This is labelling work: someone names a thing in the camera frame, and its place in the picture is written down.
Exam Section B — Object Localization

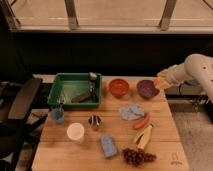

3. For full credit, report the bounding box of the orange apple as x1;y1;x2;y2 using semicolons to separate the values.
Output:
153;77;160;86

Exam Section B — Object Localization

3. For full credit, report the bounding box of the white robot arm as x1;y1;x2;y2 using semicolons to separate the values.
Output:
155;54;213;103

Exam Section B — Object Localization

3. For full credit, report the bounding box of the purple bowl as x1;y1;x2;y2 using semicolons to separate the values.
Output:
137;80;160;99

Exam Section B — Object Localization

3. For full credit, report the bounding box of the orange bowl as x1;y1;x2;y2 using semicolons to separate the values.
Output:
109;79;129;98

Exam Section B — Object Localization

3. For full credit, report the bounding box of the orange carrot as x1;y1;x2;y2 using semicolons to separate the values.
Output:
133;113;150;130

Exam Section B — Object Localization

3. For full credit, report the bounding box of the blue crumpled cloth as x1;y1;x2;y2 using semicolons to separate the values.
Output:
119;103;145;121

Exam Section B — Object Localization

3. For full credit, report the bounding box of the yellow banana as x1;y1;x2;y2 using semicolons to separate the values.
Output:
133;124;153;150

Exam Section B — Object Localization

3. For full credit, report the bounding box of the black spatula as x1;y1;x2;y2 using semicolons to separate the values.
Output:
72;72;98;103

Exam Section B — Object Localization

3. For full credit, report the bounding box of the purple grapes bunch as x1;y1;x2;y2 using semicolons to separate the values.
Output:
122;148;157;167

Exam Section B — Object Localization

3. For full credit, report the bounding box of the blue sponge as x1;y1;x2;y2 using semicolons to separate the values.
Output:
100;135;118;158

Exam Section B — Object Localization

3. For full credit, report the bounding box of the green plastic tray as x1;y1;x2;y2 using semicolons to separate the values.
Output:
47;73;102;108

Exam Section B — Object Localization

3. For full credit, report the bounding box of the white cup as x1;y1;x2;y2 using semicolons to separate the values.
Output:
66;123;85;144

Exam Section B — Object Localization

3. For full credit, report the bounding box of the metal fork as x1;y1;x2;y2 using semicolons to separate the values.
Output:
57;94;66;108

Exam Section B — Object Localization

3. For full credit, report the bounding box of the blue cup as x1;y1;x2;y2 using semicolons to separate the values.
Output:
51;107;64;124

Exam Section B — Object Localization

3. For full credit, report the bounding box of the black office chair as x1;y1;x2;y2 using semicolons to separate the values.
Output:
0;78;46;171

